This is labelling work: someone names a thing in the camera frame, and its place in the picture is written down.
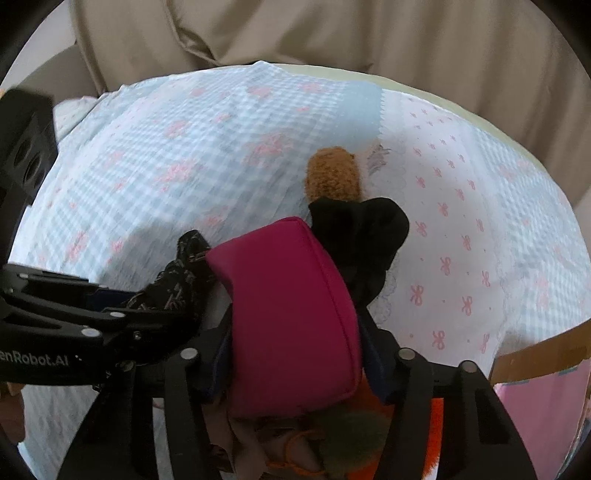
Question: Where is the black sock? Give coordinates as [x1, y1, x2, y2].
[307, 196, 411, 308]

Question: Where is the black patterned cloth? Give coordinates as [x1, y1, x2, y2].
[124, 229, 219, 326]

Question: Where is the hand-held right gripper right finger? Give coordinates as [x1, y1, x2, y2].
[356, 305, 539, 480]

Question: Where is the brown plush toy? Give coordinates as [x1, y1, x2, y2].
[305, 146, 366, 205]

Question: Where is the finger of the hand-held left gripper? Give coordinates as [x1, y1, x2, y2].
[0, 295, 206, 370]
[0, 262, 139, 311]

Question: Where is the cardboard box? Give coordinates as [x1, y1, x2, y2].
[489, 329, 591, 385]

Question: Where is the blue gingham bow-print blanket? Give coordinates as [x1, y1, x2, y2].
[8, 61, 583, 472]

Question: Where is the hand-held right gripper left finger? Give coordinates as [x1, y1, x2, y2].
[58, 314, 237, 480]

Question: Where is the magenta fabric pouch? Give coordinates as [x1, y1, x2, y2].
[204, 216, 364, 420]

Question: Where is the green fluffy pompom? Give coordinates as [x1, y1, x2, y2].
[318, 408, 394, 478]

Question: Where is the orange plush toy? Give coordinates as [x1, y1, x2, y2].
[358, 371, 446, 480]

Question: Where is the person's left hand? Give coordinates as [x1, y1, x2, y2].
[0, 382, 25, 446]

